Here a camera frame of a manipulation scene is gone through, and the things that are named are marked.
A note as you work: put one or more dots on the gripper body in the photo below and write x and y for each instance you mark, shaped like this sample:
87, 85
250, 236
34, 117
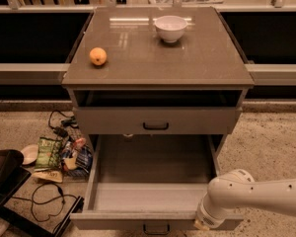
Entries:
206, 216

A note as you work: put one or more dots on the black chair base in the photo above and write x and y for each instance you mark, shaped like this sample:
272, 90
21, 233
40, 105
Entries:
12, 177

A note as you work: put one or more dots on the orange fruit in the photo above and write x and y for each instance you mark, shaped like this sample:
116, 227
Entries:
98, 56

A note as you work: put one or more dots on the tan snack bag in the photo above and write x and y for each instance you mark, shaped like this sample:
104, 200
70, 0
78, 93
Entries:
54, 176

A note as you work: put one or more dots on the grey drawer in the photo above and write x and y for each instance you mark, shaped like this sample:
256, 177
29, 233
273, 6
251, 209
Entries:
148, 183
171, 120

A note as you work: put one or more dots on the white paper plate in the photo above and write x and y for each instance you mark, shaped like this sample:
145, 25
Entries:
30, 154

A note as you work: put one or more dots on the blue snack package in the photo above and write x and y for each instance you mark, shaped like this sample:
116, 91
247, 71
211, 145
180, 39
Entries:
84, 160

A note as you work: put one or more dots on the red white snack packet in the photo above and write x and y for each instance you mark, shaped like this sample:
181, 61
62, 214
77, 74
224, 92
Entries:
70, 152

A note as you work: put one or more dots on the green chip bag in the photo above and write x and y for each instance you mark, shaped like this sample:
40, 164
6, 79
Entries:
48, 155

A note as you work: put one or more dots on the white ceramic bowl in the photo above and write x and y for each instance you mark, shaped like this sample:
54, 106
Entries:
170, 28

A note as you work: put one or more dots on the grey top drawer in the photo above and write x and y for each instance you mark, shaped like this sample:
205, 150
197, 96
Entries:
171, 120

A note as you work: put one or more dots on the grey drawer cabinet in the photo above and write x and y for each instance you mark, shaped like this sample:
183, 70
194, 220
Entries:
203, 69

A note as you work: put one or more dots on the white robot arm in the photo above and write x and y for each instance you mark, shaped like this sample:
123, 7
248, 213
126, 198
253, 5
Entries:
239, 189

